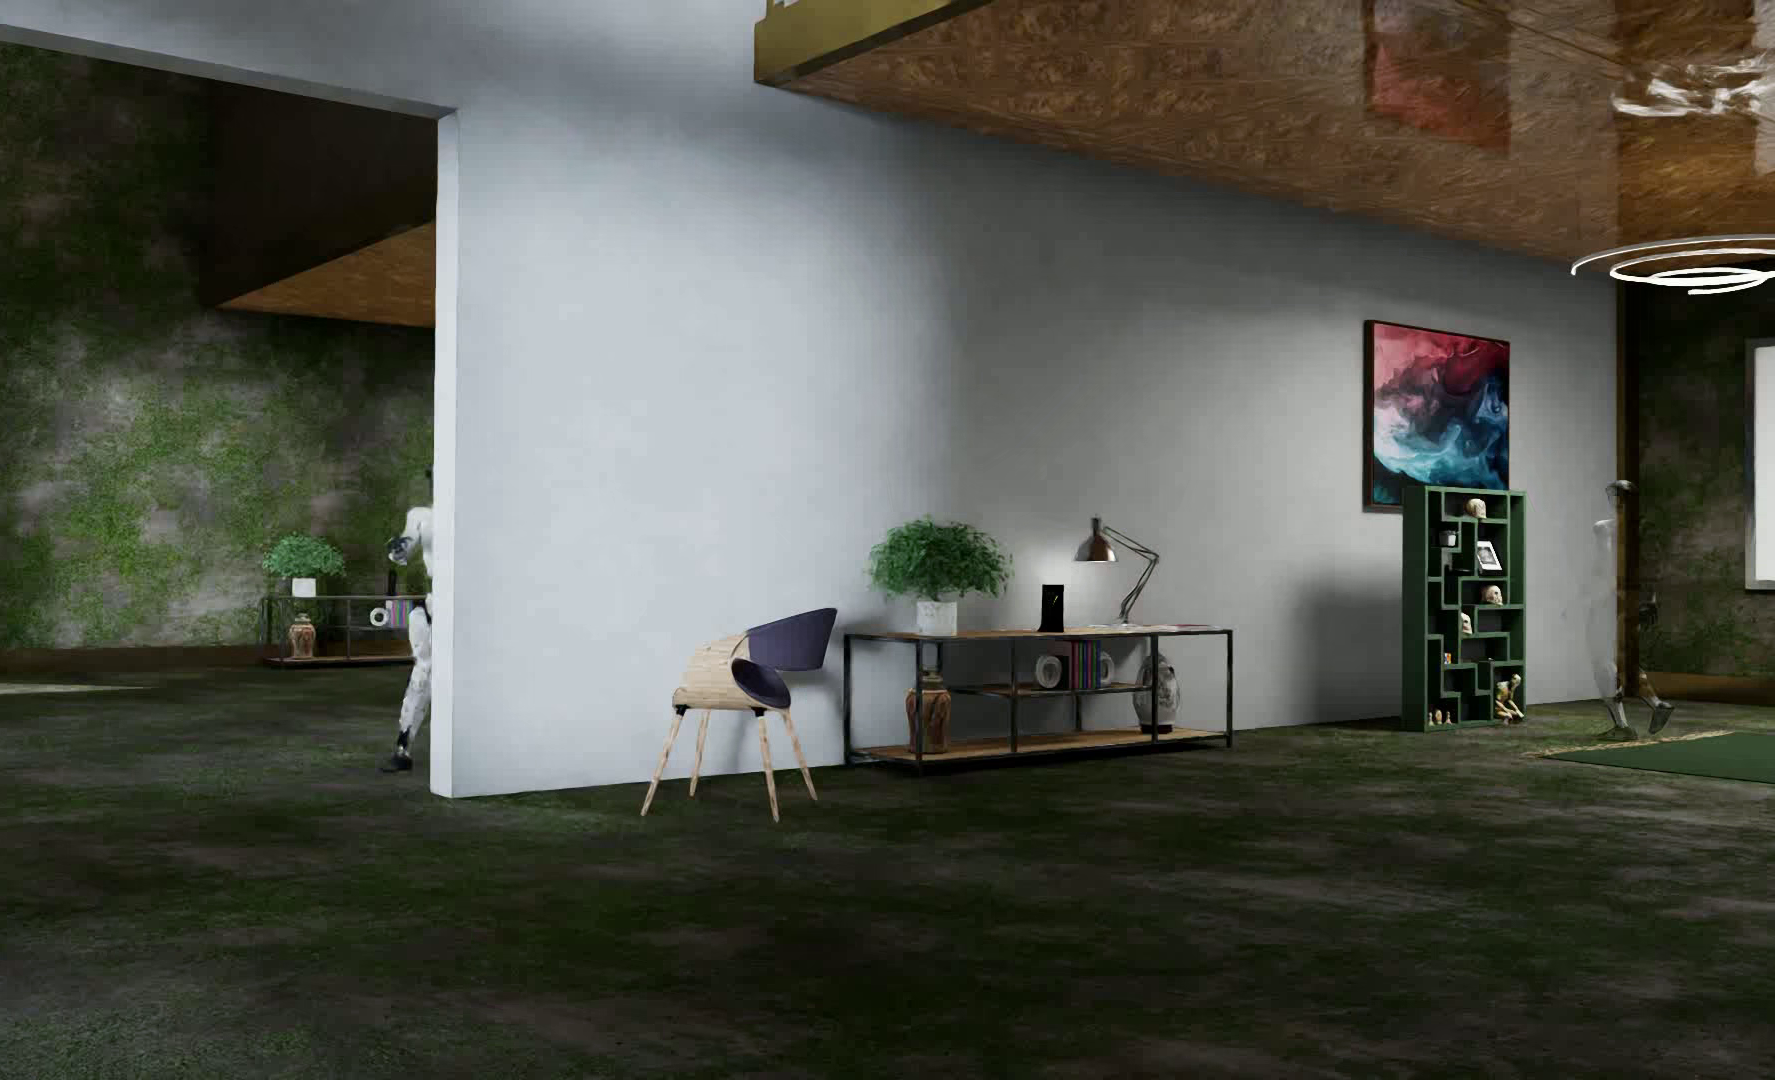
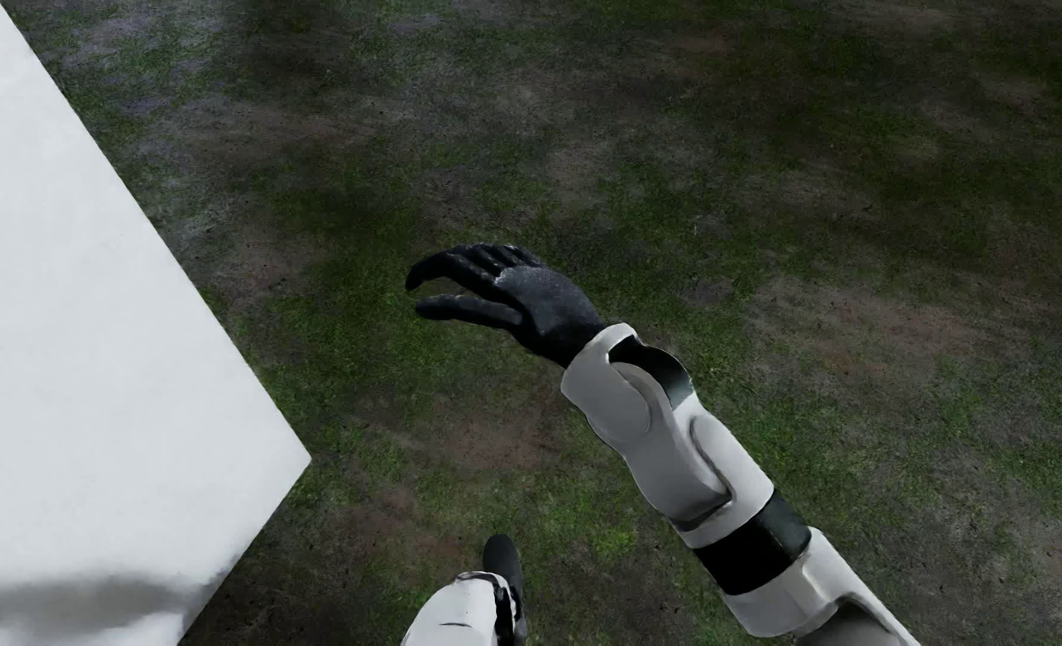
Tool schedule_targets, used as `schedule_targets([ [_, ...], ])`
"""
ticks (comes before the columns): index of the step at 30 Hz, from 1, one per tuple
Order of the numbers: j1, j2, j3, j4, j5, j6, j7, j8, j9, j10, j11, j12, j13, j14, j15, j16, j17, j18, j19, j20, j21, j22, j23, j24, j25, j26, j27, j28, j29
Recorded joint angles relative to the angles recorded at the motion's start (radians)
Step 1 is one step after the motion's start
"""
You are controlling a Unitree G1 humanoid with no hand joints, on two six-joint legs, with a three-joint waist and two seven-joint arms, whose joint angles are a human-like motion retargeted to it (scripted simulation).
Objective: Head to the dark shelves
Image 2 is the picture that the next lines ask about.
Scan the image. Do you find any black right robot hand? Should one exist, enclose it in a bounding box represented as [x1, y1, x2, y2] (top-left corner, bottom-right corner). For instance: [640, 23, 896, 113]
[405, 243, 610, 369]

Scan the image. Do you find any black robot foot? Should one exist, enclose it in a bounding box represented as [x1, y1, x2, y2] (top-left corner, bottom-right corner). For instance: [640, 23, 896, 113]
[482, 535, 529, 646]

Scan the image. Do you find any white robot leg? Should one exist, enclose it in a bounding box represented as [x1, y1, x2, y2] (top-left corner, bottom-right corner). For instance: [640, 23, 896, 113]
[400, 571, 523, 646]

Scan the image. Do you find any white block furniture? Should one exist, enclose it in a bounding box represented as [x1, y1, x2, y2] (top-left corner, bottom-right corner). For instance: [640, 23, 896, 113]
[0, 0, 313, 646]

